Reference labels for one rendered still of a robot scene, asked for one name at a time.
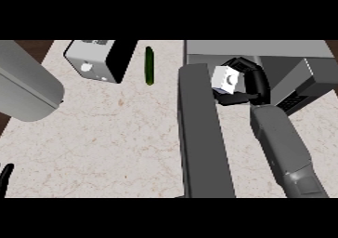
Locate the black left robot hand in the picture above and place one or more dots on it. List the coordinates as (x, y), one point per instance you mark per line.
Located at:
(3, 181)

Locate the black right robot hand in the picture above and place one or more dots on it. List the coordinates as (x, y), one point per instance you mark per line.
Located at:
(261, 83)

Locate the grey microwave body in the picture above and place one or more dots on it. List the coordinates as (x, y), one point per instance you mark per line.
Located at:
(308, 77)

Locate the pale grey rounded appliance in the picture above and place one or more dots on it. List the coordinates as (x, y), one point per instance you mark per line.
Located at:
(20, 83)

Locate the white and black toaster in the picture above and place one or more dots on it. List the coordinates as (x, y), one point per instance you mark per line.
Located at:
(91, 60)

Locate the green cucumber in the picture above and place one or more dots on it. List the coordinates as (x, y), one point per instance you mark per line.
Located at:
(149, 66)

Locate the white milk carton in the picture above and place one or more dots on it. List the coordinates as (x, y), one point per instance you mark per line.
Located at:
(224, 79)

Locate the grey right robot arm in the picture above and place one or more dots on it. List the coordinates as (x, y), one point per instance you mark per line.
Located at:
(278, 142)

